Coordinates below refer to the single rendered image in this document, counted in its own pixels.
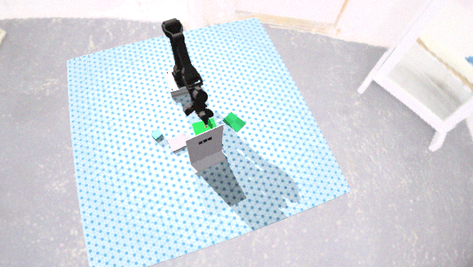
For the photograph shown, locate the green square patch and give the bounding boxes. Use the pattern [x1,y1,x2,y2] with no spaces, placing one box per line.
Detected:
[192,118,217,136]

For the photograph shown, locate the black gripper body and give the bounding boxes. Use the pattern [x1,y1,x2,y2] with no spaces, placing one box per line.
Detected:
[191,98,214,121]

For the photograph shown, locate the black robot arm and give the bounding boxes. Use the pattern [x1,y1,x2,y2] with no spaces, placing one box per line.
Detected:
[161,18,208,116]

